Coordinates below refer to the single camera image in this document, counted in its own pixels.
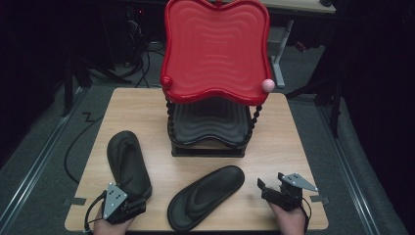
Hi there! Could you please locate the black metal stand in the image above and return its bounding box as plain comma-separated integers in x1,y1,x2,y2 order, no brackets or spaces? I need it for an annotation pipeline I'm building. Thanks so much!
61,53,133,118
285,63,346,139

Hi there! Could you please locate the hand-held gripper cable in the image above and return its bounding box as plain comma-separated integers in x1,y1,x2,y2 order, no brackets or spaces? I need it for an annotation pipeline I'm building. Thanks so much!
83,190,109,235
300,196,313,235

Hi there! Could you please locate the person's left hand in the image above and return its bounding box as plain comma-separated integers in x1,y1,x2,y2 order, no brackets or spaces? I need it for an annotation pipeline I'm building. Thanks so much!
92,206,137,235

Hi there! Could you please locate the metal floor rail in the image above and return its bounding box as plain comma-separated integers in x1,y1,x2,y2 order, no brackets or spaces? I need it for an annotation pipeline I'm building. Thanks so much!
0,86,88,231
316,103,382,235

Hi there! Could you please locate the right hand-held gripper cable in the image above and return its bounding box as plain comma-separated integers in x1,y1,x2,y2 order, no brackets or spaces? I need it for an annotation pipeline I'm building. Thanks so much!
300,196,313,235

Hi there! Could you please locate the desk with white leg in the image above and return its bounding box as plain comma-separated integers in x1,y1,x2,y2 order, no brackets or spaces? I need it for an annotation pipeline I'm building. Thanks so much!
259,0,337,90

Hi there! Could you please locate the person's right hand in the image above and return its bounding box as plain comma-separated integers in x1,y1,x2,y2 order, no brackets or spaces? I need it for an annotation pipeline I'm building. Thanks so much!
267,202,308,235

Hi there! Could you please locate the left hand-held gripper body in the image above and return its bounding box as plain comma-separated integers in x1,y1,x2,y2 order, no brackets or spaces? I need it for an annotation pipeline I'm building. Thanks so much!
101,182,133,226

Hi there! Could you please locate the red and black shoe rack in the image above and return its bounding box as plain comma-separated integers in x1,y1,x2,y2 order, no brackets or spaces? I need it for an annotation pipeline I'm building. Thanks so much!
160,0,276,159

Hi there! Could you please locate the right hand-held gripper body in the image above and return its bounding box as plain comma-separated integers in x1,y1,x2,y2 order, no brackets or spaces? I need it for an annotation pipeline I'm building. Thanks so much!
270,171,319,212

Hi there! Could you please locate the black slipper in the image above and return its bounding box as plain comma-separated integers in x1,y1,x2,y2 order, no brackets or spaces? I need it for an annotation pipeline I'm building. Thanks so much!
106,130,154,203
166,164,246,233

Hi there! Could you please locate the black floor cable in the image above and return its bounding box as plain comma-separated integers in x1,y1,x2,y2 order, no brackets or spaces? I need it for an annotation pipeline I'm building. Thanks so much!
64,112,106,184

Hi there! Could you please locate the bundle of black cables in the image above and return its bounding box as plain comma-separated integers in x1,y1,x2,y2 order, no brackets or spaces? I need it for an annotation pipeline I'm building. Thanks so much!
125,6,165,89

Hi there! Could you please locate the left hand-held gripper cable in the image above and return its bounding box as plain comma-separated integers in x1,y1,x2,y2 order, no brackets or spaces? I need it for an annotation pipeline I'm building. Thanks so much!
83,190,109,235

